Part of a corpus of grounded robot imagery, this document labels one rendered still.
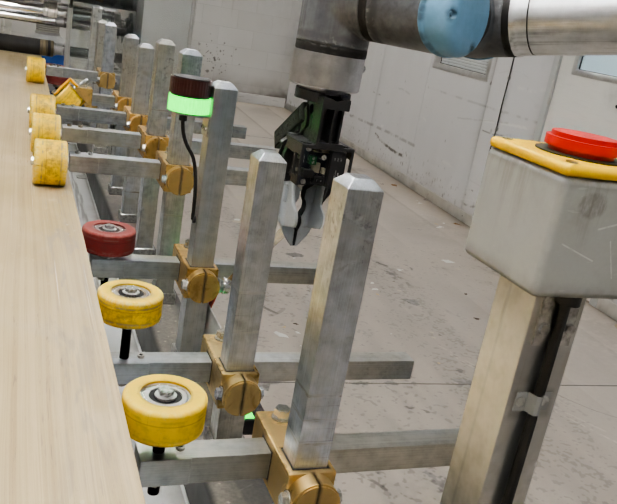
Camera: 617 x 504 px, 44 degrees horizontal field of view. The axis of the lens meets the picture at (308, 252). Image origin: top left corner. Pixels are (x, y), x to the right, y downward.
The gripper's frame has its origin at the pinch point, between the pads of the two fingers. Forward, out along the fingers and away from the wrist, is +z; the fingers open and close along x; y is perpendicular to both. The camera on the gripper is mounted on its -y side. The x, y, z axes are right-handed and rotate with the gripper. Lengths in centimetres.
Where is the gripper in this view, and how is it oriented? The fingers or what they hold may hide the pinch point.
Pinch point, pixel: (292, 234)
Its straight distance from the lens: 103.5
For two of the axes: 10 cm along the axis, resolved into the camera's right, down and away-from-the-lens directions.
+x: 9.3, 0.5, 3.7
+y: 3.4, 3.4, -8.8
